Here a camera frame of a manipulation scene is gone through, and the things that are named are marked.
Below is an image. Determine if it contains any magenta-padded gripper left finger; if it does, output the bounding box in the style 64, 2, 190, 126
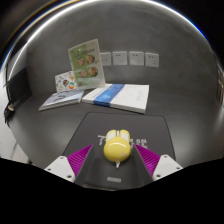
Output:
44, 144, 98, 188

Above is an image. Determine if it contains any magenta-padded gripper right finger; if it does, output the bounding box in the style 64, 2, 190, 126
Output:
133, 143, 184, 188

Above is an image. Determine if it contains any yellow computer mouse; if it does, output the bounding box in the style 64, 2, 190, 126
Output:
102, 128, 134, 169

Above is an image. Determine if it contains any black mouse pad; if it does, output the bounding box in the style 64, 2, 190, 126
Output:
62, 111, 177, 192

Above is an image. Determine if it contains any grey magazine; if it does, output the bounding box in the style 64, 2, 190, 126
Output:
38, 88, 86, 112

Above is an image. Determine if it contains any white book with blue stripe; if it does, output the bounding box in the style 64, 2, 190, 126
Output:
81, 83, 151, 115

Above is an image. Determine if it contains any small illustrated white card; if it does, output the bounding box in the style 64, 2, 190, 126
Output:
54, 70, 80, 94

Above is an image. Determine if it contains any green menu display stand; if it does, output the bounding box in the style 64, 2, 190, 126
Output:
67, 38, 107, 91

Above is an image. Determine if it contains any black cable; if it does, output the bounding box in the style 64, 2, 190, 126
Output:
2, 64, 22, 125

